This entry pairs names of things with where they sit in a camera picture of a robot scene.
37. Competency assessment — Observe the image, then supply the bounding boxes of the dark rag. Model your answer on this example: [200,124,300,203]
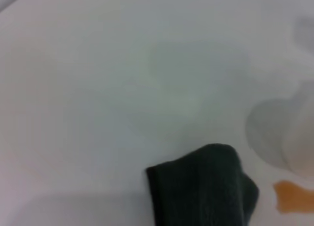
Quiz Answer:
[146,143,260,226]

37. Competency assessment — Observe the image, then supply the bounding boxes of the white paper cup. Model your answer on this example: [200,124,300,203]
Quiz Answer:
[281,76,314,181]

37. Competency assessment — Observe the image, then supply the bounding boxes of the orange liquid stain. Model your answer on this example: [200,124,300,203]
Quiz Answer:
[273,180,314,215]

